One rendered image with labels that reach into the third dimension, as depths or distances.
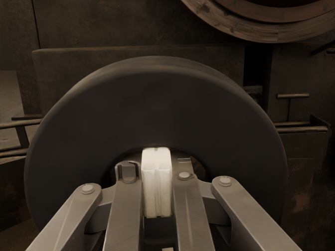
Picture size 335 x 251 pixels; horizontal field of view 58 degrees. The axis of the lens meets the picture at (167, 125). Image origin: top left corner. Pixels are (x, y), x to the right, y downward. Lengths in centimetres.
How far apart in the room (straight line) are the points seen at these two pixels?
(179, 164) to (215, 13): 43
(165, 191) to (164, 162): 1
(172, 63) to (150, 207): 7
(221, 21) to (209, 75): 42
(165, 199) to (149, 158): 2
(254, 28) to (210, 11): 9
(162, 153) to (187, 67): 5
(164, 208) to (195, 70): 7
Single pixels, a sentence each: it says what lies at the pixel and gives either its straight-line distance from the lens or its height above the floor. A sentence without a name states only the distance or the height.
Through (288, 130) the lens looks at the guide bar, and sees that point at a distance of 65.
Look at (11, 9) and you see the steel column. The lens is 338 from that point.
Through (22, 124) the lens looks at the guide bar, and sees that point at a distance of 74.
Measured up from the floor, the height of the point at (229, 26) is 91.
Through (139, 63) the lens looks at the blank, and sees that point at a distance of 16.
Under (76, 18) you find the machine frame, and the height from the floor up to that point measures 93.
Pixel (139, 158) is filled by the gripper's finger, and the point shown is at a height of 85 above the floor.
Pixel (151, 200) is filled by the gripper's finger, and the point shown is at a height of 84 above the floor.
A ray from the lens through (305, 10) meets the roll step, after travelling 60.
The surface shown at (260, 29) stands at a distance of 59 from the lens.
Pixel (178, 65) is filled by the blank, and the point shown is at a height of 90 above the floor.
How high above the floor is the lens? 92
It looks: 19 degrees down
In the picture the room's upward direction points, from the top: 2 degrees counter-clockwise
